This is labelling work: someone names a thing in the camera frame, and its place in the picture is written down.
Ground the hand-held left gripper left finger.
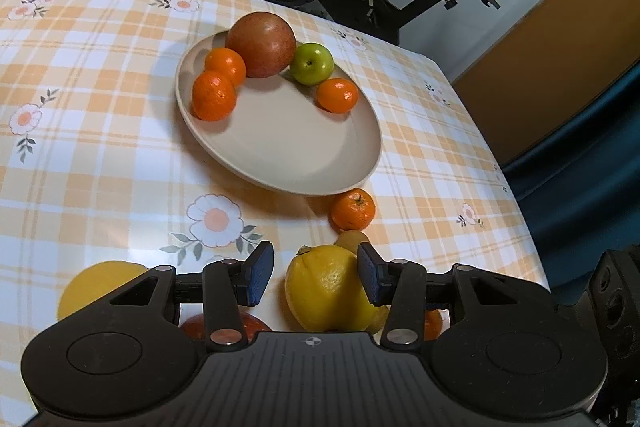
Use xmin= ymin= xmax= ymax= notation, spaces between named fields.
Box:
xmin=107 ymin=239 xmax=276 ymax=354

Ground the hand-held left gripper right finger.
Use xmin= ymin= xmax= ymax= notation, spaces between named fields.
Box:
xmin=356 ymin=241 xmax=521 ymax=353

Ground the yellow lemon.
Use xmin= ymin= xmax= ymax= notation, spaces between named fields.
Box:
xmin=285 ymin=244 xmax=391 ymax=333

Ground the glossy red apple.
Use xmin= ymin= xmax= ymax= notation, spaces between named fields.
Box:
xmin=180 ymin=312 xmax=273 ymax=343

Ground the orange mandarin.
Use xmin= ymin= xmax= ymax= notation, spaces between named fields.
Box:
xmin=424 ymin=307 xmax=445 ymax=342
xmin=204 ymin=48 xmax=247 ymax=88
xmin=316 ymin=78 xmax=360 ymax=114
xmin=331 ymin=188 xmax=376 ymax=231
xmin=192 ymin=71 xmax=237 ymax=122

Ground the beige plate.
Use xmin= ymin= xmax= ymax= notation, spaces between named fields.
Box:
xmin=175 ymin=29 xmax=383 ymax=196

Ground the yellow grapefruit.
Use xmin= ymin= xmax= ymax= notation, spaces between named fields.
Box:
xmin=57 ymin=260 xmax=151 ymax=323

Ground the small green apple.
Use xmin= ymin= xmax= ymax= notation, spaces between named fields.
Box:
xmin=291 ymin=43 xmax=335 ymax=86

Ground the brownish red apple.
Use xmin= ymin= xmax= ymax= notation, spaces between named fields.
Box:
xmin=225 ymin=12 xmax=297 ymax=79

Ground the brown longan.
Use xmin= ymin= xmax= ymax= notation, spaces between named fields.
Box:
xmin=334 ymin=230 xmax=372 ymax=253

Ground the dark teal curtain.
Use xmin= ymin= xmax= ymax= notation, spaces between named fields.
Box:
xmin=500 ymin=67 xmax=640 ymax=308

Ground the orange checked floral tablecloth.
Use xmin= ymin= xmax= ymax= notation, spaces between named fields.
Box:
xmin=0 ymin=0 xmax=553 ymax=427

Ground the brown wooden panel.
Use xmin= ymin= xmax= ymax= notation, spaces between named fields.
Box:
xmin=452 ymin=0 xmax=640 ymax=168

